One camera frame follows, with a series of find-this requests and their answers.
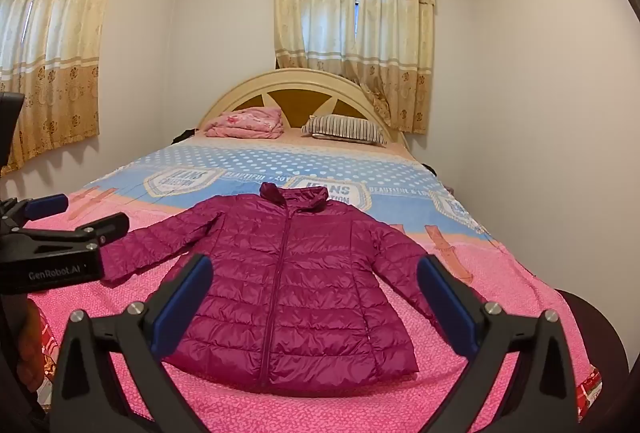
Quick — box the pink and blue printed bedspread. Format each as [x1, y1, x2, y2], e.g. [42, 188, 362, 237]
[22, 140, 603, 433]

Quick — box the beige floral curtain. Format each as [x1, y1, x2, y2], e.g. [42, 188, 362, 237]
[356, 0, 436, 135]
[0, 0, 132, 176]
[272, 0, 361, 70]

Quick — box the dark wooden furniture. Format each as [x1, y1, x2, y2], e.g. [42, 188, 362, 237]
[550, 288, 632, 421]

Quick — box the magenta puffer jacket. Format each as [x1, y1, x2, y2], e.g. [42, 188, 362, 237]
[97, 182, 488, 396]

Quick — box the person's left hand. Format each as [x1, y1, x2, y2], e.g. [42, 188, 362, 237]
[17, 300, 53, 396]

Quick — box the striped pillow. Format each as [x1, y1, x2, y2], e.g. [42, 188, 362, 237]
[301, 114, 388, 146]

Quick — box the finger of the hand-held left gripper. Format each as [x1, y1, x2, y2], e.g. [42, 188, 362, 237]
[10, 214, 131, 259]
[0, 193, 69, 234]

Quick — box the pink bed sheet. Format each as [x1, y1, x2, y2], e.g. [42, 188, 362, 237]
[172, 126, 416, 159]

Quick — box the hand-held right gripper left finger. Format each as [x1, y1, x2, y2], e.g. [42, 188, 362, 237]
[50, 254, 215, 433]

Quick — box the folded pink blanket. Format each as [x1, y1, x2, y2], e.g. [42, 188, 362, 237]
[204, 107, 285, 139]

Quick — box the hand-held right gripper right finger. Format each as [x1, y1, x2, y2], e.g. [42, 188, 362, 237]
[416, 254, 583, 433]

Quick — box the cream wooden headboard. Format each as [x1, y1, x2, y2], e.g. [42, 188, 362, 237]
[199, 67, 408, 146]

